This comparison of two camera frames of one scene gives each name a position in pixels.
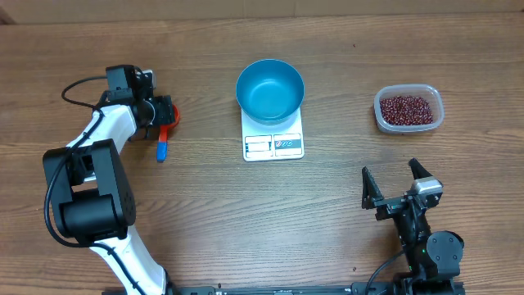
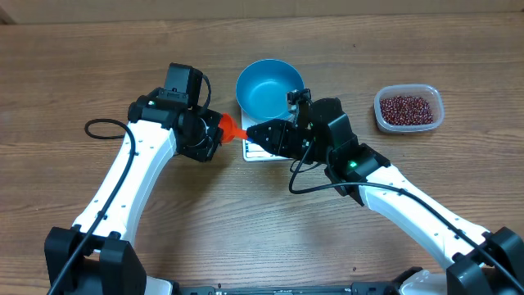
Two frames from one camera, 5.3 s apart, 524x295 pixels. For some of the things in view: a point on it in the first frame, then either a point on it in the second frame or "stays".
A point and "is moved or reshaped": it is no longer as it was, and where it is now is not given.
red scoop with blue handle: (162, 142) is moved or reshaped
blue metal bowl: (270, 91) stays
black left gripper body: (159, 110) → (205, 133)
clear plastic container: (405, 108) stays
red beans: (406, 111) stays
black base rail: (357, 288) stays
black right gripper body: (408, 221) → (291, 139)
